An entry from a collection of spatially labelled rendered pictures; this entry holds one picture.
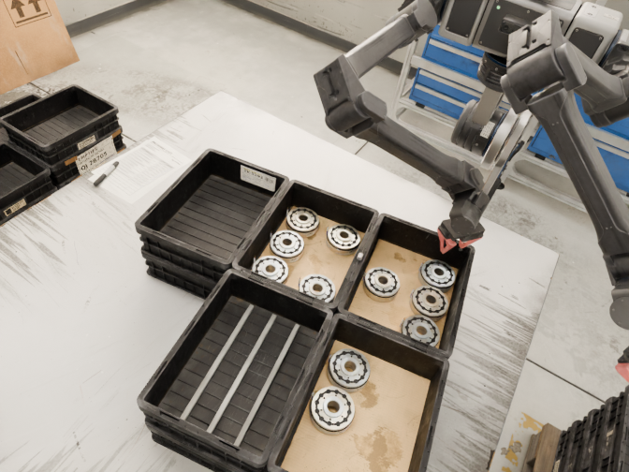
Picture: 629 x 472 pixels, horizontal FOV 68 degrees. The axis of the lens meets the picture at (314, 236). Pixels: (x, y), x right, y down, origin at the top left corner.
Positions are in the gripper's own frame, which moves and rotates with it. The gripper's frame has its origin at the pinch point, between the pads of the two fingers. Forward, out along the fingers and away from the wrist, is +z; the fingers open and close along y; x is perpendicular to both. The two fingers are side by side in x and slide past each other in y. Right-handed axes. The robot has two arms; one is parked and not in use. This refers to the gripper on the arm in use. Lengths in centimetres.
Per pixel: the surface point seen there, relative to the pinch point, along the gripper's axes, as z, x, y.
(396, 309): 14.3, -6.1, -17.3
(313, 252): 13.9, 19.8, -32.5
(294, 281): 13.9, 11.2, -41.7
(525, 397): 98, -24, 63
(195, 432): 4, -24, -77
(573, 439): 71, -48, 51
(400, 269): 14.3, 6.3, -9.3
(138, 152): 26, 95, -74
